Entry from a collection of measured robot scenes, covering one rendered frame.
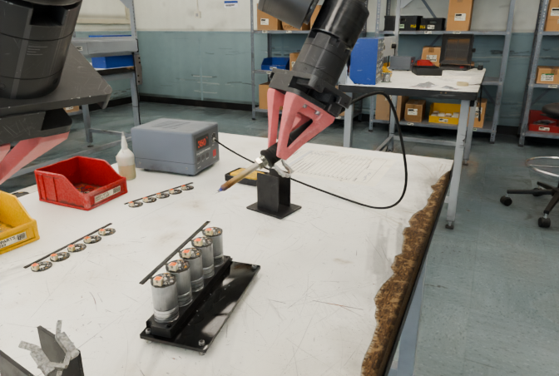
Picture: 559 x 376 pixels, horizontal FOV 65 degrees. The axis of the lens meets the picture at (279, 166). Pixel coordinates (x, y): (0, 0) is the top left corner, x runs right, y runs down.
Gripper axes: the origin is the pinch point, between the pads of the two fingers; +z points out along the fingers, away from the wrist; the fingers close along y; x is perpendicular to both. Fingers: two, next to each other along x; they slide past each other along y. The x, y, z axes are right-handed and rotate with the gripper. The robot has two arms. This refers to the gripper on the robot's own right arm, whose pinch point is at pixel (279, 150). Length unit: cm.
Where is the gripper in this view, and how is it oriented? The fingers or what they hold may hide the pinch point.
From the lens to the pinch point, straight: 54.2
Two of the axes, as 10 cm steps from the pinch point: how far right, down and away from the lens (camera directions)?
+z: -4.3, 9.0, 0.4
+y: 4.8, 2.7, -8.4
